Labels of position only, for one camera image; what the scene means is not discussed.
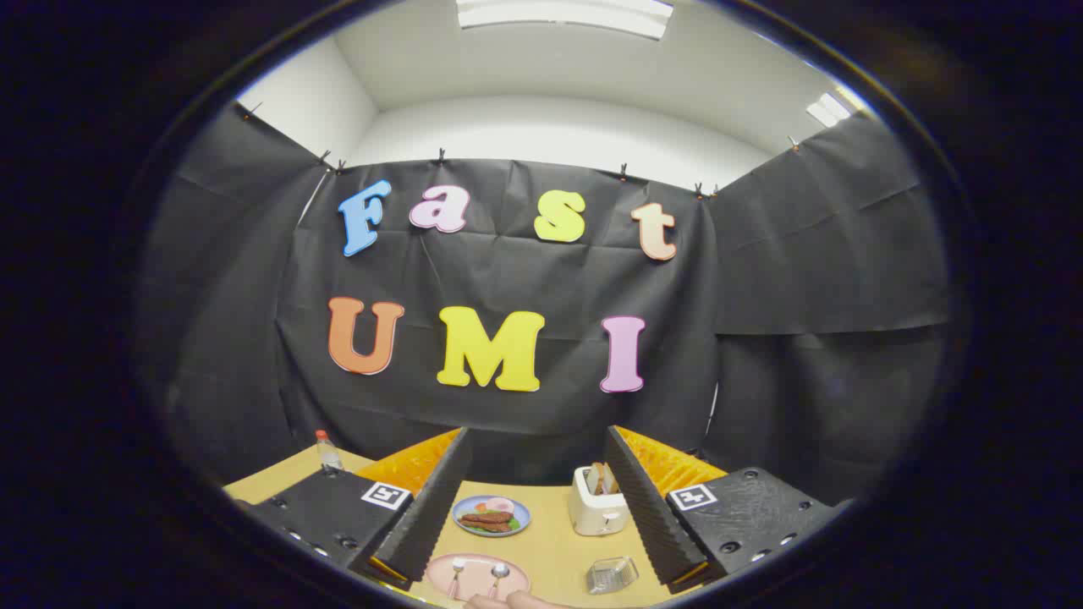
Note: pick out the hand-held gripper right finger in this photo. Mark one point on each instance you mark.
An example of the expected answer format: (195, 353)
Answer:
(647, 516)

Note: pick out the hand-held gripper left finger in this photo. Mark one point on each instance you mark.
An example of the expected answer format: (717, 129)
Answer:
(431, 520)

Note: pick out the blue plate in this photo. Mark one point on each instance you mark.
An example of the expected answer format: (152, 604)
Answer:
(461, 517)

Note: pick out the toast bread slice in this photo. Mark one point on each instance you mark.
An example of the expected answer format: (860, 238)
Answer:
(608, 478)
(596, 480)

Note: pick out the white toaster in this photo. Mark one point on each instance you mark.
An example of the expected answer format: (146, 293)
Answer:
(592, 512)

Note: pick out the brown meat strip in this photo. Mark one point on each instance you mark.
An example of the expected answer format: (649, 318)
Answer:
(488, 517)
(488, 527)

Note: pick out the metal cutlery drainer basket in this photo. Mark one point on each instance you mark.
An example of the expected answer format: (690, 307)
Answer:
(611, 575)

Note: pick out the pink ham slice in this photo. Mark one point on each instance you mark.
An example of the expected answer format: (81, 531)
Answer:
(500, 506)

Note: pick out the pink plate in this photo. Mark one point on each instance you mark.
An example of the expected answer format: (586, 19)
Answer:
(478, 579)

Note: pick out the clear water bottle red cap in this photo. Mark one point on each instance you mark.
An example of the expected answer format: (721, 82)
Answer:
(328, 457)

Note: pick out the row of black cloth clips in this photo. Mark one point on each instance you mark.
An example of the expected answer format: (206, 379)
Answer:
(441, 156)

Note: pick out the small ceiling light panel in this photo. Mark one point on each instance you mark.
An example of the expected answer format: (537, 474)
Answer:
(827, 109)

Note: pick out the long ceiling light panel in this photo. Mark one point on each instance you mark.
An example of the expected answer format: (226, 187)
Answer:
(563, 15)

